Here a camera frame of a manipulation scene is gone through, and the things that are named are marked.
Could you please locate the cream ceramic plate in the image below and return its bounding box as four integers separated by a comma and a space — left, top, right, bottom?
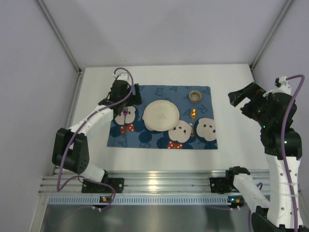
142, 100, 180, 131

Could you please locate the small beige cup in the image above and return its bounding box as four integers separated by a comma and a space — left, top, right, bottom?
189, 90, 202, 104

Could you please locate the gold ornate spoon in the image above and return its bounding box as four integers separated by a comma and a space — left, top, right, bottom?
190, 108, 197, 137

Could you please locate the blue cartoon mouse placemat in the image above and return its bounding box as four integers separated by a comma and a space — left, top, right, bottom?
107, 85, 218, 150

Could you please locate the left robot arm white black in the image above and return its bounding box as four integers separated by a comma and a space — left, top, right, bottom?
52, 80, 142, 183

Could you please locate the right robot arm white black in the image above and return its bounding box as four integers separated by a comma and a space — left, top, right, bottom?
225, 82, 309, 232

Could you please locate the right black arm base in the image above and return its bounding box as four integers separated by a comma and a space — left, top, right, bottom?
210, 177, 238, 194

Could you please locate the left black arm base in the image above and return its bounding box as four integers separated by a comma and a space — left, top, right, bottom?
81, 178, 124, 193

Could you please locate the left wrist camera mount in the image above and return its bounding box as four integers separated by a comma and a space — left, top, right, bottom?
114, 72, 130, 82

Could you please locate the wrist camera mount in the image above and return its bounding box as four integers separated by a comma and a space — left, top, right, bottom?
273, 76, 291, 95
114, 72, 130, 82

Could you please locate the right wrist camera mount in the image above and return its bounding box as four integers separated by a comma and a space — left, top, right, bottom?
273, 76, 291, 95

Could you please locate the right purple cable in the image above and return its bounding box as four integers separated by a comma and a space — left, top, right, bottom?
247, 74, 306, 232

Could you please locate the purple cable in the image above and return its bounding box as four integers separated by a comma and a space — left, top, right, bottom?
56, 67, 135, 213
247, 74, 306, 232

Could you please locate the aluminium mounting rail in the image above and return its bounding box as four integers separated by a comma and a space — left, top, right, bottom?
38, 170, 302, 195

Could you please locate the perforated cable tray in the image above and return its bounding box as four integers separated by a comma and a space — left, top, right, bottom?
48, 194, 244, 205

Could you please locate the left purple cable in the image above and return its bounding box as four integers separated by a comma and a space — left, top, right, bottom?
56, 67, 135, 213

